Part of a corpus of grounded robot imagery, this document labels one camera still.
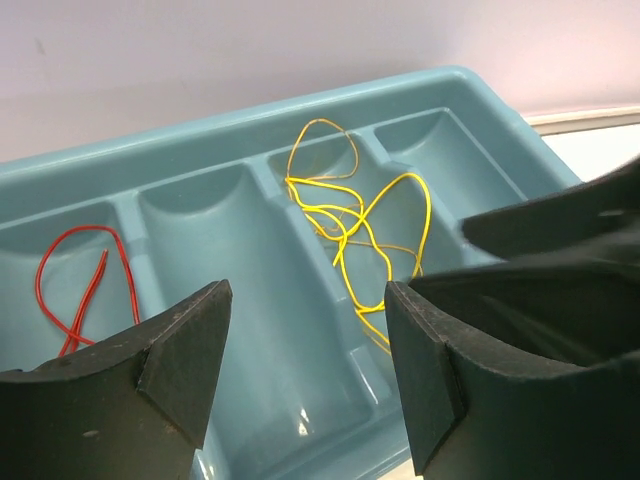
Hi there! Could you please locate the yellow wire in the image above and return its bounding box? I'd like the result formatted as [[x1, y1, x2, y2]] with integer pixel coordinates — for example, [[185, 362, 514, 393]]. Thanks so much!
[[284, 172, 434, 356]]

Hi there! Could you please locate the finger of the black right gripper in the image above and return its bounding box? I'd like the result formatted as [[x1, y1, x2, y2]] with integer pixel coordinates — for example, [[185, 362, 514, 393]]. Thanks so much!
[[409, 159, 639, 367]]

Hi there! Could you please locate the teal four-compartment tray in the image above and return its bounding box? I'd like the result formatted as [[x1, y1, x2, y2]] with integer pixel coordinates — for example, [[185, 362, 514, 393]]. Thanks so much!
[[1, 67, 577, 479]]

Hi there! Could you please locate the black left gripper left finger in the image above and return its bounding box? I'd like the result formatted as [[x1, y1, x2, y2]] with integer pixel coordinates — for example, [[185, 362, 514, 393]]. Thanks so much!
[[1, 280, 232, 479]]

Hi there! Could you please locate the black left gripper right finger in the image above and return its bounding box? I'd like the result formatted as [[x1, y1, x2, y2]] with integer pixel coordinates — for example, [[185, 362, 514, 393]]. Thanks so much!
[[385, 282, 639, 479]]

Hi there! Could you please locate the orange wire in tray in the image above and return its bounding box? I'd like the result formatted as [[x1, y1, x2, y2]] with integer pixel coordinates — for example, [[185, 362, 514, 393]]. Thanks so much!
[[285, 117, 362, 236]]

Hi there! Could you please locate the aluminium table edge rail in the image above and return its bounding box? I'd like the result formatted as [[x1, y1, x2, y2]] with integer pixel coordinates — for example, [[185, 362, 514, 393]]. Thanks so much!
[[525, 105, 640, 136]]

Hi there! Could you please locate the red wire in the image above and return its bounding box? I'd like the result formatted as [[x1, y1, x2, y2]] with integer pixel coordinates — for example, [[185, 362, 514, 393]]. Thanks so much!
[[33, 224, 142, 359]]

